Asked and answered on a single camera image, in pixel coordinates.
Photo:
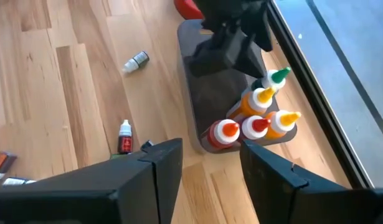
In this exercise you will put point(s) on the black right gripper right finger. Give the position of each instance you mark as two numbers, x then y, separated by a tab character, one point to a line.
272	193

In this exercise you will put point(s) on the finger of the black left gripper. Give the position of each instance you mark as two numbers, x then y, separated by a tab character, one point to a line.
219	56
253	62

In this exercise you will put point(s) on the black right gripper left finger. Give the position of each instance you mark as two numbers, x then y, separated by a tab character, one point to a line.
160	186

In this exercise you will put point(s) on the green-tipped food coloring bottle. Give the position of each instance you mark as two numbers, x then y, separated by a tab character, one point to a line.
273	80

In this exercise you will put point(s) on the yellow-tipped food coloring bottle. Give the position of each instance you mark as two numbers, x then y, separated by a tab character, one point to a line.
280	123
256	101

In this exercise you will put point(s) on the black small dropper bottle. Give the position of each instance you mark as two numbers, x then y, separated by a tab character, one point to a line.
146	145

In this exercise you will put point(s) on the grey translucent plastic bin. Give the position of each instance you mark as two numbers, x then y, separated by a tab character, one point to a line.
210	99

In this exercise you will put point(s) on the dark red small dropper bottle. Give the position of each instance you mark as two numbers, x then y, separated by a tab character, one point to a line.
125	143

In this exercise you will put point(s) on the red-tipped food coloring bottle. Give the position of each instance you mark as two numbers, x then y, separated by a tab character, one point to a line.
253	127

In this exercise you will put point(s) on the orange-tipped food coloring bottle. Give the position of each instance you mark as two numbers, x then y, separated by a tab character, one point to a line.
224	133

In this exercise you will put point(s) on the grey label small dropper bottle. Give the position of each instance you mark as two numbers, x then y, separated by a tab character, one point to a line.
138	60

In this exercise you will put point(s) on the blue small dropper bottle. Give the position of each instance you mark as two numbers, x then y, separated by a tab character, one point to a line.
17	181

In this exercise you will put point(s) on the orange small dropper bottle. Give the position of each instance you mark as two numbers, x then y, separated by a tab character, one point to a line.
1	161

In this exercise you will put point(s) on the red desk lamp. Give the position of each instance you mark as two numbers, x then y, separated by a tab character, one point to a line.
188	9

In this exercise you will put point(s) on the black aluminium table frame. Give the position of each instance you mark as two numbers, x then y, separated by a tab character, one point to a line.
319	93

